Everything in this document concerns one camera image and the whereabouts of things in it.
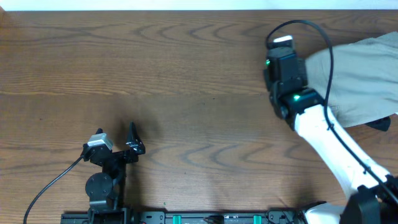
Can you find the khaki shorts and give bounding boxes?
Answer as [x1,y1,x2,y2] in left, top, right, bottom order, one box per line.
[305,32,397,128]

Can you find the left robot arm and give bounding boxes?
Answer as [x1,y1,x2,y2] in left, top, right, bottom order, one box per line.
[81,122,146,223]

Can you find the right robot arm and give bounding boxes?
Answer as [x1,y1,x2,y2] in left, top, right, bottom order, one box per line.
[264,46,397,223]

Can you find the black and white garment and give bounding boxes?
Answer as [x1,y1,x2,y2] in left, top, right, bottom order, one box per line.
[366,116,391,132]

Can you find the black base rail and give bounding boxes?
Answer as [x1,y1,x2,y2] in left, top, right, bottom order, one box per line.
[60,210,306,224]

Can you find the right black camera cable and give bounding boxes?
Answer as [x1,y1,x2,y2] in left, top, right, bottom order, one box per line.
[265,19,398,205]

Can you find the black camera cable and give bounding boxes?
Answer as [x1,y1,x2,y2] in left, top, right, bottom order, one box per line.
[265,19,398,205]
[23,155,85,224]

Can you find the left black camera cable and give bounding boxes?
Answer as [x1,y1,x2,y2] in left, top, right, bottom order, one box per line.
[23,155,85,224]

